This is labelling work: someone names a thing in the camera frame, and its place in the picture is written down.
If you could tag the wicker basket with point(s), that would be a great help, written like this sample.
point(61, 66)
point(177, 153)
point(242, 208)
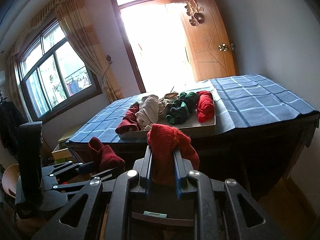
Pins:
point(10, 177)

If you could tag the teal flat packet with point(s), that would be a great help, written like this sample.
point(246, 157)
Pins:
point(155, 214)

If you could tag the metal door latch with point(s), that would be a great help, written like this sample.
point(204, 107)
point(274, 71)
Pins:
point(233, 46)

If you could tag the brass door knob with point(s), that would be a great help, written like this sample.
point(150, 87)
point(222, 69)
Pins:
point(222, 47)

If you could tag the dark wooden table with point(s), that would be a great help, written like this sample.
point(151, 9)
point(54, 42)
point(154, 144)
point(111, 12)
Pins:
point(237, 155)

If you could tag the gold paper door decoration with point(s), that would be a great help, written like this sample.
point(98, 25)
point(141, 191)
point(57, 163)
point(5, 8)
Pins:
point(193, 12)

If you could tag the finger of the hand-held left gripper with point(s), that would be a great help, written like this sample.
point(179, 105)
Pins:
point(86, 168)
point(75, 183)

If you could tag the blue plaid tablecloth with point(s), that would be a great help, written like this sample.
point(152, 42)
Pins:
point(250, 100)

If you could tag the pleated curtain valance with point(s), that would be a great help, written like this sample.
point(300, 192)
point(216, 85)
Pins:
point(37, 22)

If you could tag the green navy underwear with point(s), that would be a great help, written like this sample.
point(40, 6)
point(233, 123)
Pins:
point(177, 113)

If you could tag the beige underwear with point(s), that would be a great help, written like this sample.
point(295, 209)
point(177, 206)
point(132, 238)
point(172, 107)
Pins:
point(150, 110)

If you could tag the dark wooden door frame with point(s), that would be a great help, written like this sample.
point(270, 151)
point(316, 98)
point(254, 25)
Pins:
point(130, 55)

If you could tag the wooden door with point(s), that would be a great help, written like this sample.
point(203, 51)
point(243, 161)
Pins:
point(212, 55)

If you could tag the dark framed window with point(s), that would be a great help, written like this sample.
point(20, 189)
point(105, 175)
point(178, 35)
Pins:
point(55, 80)

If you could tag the dark hanging clothes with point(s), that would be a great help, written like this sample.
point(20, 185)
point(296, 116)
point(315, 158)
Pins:
point(10, 125)

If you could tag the light wooden crate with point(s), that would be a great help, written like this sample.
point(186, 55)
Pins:
point(61, 152)

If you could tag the tan ribbed underwear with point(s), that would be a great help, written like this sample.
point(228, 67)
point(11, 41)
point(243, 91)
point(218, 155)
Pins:
point(170, 97)

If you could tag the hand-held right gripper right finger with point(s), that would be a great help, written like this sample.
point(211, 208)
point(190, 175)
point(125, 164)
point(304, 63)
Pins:
point(178, 177)

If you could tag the dark green underwear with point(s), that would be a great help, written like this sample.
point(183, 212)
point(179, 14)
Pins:
point(182, 96)

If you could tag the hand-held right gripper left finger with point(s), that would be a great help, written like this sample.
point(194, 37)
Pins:
point(149, 175)

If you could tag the dark red underwear black waistband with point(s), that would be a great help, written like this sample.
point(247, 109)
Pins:
point(128, 121)

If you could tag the beige curtain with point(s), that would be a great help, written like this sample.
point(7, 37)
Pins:
point(15, 85)
point(87, 42)

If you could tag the white shallow cardboard tray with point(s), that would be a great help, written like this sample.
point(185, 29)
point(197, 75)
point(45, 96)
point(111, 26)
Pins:
point(175, 130)

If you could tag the orange-red underwear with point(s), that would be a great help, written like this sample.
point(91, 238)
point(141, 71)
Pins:
point(206, 107)

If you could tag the dark red sock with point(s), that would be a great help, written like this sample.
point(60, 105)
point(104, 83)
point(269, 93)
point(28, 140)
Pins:
point(106, 157)

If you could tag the black curtain wall hook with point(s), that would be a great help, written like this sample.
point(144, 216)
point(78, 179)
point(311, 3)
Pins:
point(109, 58)

